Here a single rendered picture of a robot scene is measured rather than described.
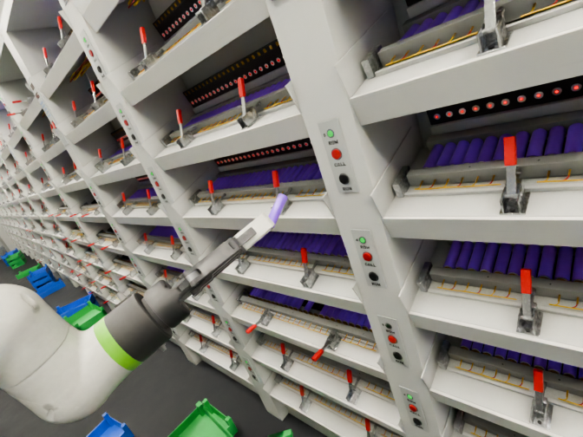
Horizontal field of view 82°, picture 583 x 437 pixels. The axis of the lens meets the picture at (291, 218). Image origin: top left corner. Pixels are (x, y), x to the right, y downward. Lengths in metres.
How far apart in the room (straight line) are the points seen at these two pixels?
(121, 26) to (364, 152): 0.83
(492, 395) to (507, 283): 0.24
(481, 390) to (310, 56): 0.66
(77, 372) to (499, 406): 0.68
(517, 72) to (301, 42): 0.28
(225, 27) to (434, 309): 0.61
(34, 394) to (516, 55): 0.68
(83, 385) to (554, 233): 0.63
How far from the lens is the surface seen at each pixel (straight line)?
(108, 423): 2.10
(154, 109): 1.11
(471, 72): 0.45
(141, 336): 0.56
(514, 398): 0.78
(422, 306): 0.66
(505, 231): 0.51
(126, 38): 1.15
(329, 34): 0.52
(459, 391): 0.79
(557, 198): 0.51
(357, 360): 0.88
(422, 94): 0.48
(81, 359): 0.58
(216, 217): 0.93
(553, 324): 0.62
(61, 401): 0.59
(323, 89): 0.54
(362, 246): 0.61
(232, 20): 0.65
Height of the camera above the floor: 1.15
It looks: 19 degrees down
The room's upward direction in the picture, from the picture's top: 20 degrees counter-clockwise
